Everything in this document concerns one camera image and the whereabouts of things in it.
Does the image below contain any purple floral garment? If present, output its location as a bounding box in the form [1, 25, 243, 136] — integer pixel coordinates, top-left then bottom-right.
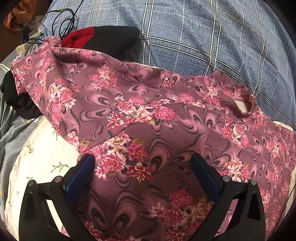
[11, 37, 295, 240]

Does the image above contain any cream leaf-print pillow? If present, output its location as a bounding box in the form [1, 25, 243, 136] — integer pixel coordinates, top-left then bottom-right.
[4, 117, 79, 240]

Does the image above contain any black and red garment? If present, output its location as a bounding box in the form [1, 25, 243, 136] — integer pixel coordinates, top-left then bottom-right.
[1, 26, 139, 120]

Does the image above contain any blue plaid quilt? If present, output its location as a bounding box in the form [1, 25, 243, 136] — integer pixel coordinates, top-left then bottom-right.
[43, 0, 295, 128]

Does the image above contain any orange cloth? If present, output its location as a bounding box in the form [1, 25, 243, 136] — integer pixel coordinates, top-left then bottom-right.
[3, 0, 37, 31]

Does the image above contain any black cable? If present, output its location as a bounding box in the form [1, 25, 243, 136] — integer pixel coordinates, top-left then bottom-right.
[21, 0, 160, 68]

